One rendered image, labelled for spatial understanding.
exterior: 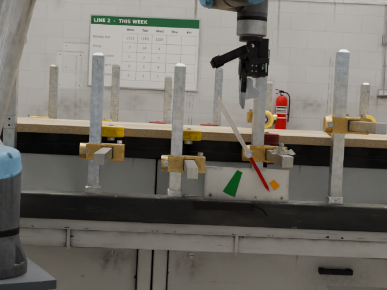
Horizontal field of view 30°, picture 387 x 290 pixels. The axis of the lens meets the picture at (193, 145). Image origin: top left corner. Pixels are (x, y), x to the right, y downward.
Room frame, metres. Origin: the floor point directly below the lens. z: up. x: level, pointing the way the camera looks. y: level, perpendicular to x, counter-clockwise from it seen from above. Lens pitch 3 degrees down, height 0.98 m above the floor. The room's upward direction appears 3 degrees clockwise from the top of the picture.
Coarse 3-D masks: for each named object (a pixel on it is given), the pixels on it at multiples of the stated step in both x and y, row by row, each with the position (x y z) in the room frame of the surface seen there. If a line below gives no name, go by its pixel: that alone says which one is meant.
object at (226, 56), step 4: (236, 48) 2.13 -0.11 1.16; (240, 48) 2.13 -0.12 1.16; (244, 48) 2.13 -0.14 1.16; (228, 52) 2.13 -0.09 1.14; (232, 52) 2.13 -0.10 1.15; (236, 52) 2.13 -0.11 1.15; (240, 52) 2.13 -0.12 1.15; (244, 52) 2.13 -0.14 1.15; (216, 56) 2.14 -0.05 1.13; (220, 56) 2.13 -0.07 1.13; (224, 56) 2.13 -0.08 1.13; (228, 56) 2.13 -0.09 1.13; (232, 56) 2.13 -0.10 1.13; (236, 56) 2.13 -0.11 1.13; (212, 60) 2.13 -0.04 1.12; (216, 60) 2.13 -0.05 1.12; (220, 60) 2.13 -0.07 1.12; (224, 60) 2.13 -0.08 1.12; (228, 60) 2.13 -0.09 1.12; (212, 64) 2.13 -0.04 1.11; (216, 64) 2.13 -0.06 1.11; (220, 64) 2.13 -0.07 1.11; (216, 68) 2.16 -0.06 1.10
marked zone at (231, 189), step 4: (236, 172) 2.21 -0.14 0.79; (240, 172) 2.21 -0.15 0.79; (236, 176) 2.21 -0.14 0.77; (240, 176) 2.21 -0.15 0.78; (232, 180) 2.21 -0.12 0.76; (236, 180) 2.21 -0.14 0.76; (228, 184) 2.21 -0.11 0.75; (232, 184) 2.21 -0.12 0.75; (236, 184) 2.21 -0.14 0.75; (228, 188) 2.21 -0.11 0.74; (232, 188) 2.21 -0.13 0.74; (236, 188) 2.21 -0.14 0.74; (228, 192) 2.21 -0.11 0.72; (232, 192) 2.21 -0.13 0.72
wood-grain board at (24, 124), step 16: (32, 128) 2.35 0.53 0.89; (48, 128) 2.36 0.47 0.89; (64, 128) 2.36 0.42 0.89; (80, 128) 2.36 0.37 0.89; (128, 128) 2.37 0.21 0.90; (144, 128) 2.41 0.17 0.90; (160, 128) 2.49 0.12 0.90; (192, 128) 2.67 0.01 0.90; (208, 128) 2.77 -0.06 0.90; (224, 128) 2.87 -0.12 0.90; (240, 128) 2.98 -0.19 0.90; (304, 144) 2.39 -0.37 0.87; (320, 144) 2.40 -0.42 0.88; (352, 144) 2.40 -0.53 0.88; (368, 144) 2.40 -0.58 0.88; (384, 144) 2.40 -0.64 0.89
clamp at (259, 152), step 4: (248, 148) 2.21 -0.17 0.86; (252, 148) 2.21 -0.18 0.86; (256, 148) 2.21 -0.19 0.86; (260, 148) 2.21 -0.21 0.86; (264, 148) 2.21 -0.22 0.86; (268, 148) 2.21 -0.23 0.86; (272, 148) 2.21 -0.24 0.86; (256, 152) 2.21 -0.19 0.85; (260, 152) 2.21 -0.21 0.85; (264, 152) 2.21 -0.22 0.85; (244, 156) 2.21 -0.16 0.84; (252, 156) 2.21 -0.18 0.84; (256, 156) 2.21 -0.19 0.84; (260, 156) 2.21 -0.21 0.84; (264, 156) 2.21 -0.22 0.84; (244, 160) 2.22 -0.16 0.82; (248, 160) 2.22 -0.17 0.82; (256, 160) 2.21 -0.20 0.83; (260, 160) 2.21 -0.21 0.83; (264, 160) 2.21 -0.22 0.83
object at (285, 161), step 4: (268, 152) 2.16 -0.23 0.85; (268, 156) 2.16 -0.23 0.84; (272, 156) 2.08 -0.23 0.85; (276, 156) 2.01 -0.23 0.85; (280, 156) 1.94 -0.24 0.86; (284, 156) 1.93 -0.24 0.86; (288, 156) 1.93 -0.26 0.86; (268, 160) 2.15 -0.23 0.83; (272, 160) 2.07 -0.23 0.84; (276, 160) 2.00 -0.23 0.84; (280, 160) 1.93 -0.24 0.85; (284, 160) 1.91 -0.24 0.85; (288, 160) 1.91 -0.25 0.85; (292, 160) 1.91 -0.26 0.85; (276, 164) 2.00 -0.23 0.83; (280, 164) 1.93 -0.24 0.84; (284, 164) 1.91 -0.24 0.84; (288, 164) 1.91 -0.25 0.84; (292, 164) 1.91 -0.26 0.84
